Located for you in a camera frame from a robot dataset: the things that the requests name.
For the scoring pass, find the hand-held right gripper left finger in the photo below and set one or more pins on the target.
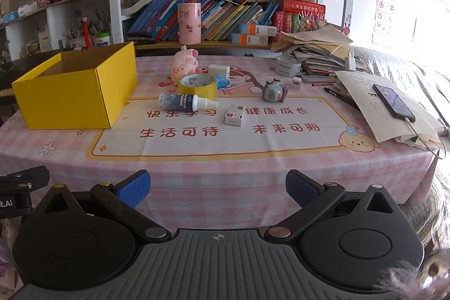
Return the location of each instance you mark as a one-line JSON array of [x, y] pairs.
[[135, 189]]

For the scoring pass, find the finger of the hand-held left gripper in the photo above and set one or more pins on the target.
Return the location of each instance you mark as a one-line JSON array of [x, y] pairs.
[[28, 178]]

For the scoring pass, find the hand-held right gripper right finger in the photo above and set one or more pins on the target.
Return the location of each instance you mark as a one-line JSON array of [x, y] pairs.
[[302, 189]]

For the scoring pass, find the yellow cardboard box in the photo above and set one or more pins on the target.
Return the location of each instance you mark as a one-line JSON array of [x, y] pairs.
[[70, 99]]

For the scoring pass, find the dark spray bottle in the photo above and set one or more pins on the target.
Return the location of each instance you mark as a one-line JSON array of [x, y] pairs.
[[182, 101]]

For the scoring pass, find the small white red box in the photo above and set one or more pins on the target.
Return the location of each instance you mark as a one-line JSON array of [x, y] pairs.
[[235, 115]]

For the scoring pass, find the small grey toy car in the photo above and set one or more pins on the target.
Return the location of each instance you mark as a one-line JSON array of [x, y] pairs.
[[272, 92]]

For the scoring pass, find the small white case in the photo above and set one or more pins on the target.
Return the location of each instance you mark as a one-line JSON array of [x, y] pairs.
[[296, 83]]

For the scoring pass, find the yellow tape roll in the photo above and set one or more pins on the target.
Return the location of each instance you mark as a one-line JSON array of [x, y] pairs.
[[197, 90]]

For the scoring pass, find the blue wrapper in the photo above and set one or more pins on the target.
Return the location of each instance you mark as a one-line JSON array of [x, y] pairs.
[[222, 82]]

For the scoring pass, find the pink checked cloth desktop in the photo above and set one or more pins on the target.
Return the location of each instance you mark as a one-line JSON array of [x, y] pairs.
[[211, 145]]

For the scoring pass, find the black pen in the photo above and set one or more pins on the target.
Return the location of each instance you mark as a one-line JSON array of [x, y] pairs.
[[342, 97]]

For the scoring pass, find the red pencil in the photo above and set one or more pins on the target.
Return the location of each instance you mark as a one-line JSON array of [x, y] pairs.
[[321, 84]]

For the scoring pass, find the large white paper sheet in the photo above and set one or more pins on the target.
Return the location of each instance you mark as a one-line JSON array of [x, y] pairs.
[[365, 99]]

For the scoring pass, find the black piano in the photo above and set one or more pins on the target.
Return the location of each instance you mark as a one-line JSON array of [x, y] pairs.
[[21, 66]]

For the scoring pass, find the grey tape roll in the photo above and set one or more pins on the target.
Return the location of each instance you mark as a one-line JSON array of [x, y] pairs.
[[287, 67]]

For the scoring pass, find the black smartphone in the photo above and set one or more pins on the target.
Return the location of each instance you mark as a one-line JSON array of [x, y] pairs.
[[393, 101]]

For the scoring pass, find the pink pig plush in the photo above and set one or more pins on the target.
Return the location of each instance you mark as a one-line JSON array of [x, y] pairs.
[[184, 62]]

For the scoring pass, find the pile of papers and notebooks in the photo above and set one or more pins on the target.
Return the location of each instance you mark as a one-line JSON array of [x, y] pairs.
[[316, 47]]

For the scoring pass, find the white charger block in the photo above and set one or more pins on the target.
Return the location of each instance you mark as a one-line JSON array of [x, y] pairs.
[[218, 71]]

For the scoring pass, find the pen cup with brushes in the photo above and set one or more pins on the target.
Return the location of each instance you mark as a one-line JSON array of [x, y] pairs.
[[75, 38]]

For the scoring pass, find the fluffy grey clothing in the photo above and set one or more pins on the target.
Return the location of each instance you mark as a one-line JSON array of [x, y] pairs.
[[422, 279]]

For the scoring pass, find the white jar green lid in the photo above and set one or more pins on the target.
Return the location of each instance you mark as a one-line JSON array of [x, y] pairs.
[[102, 41]]

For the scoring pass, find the black stapler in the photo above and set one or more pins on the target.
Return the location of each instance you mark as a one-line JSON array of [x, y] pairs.
[[139, 37]]

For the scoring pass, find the red tassel ornament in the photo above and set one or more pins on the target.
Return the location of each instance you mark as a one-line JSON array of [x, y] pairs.
[[84, 31]]

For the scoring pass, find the orange white carton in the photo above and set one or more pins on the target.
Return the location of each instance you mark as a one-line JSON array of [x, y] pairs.
[[251, 39], [258, 29]]

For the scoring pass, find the white side shelf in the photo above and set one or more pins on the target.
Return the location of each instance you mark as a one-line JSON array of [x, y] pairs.
[[52, 17]]

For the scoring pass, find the bundle of colourful sticks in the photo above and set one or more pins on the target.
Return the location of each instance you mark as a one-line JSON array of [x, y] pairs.
[[311, 24]]

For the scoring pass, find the pink printed cup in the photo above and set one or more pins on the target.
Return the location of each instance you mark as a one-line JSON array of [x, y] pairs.
[[190, 24]]

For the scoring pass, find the thick red dictionary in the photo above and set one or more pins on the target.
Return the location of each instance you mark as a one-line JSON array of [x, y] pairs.
[[302, 6]]

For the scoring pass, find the thick white book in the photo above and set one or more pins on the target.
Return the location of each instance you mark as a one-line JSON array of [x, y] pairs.
[[137, 4]]

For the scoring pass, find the row of leaning books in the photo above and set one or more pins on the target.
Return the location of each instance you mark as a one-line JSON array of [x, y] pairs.
[[225, 19]]

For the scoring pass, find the white wall plug charger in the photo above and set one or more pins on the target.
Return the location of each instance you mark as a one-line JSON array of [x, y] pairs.
[[350, 61]]

